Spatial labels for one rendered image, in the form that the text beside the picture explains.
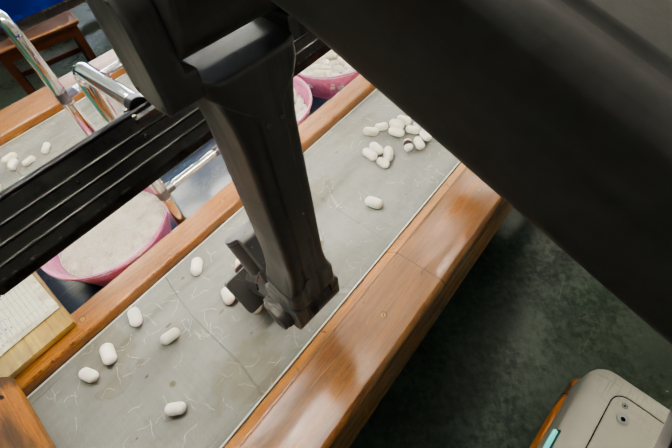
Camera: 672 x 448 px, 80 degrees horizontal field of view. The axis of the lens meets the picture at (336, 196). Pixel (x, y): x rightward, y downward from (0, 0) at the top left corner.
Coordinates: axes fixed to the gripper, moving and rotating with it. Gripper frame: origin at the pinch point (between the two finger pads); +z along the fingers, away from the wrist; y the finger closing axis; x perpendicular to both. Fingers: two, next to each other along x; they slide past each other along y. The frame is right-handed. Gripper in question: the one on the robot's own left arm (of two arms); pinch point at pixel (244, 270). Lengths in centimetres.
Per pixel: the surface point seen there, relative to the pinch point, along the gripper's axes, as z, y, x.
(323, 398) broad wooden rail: -19.3, 6.6, 15.8
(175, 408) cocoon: -6.5, 21.4, 6.0
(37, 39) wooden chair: 178, -28, -108
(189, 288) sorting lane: 6.6, 8.3, -2.6
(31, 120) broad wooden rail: 62, 6, -52
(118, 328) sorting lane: 9.5, 20.8, -5.1
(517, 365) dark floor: 12, -46, 90
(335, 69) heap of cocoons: 24, -58, -16
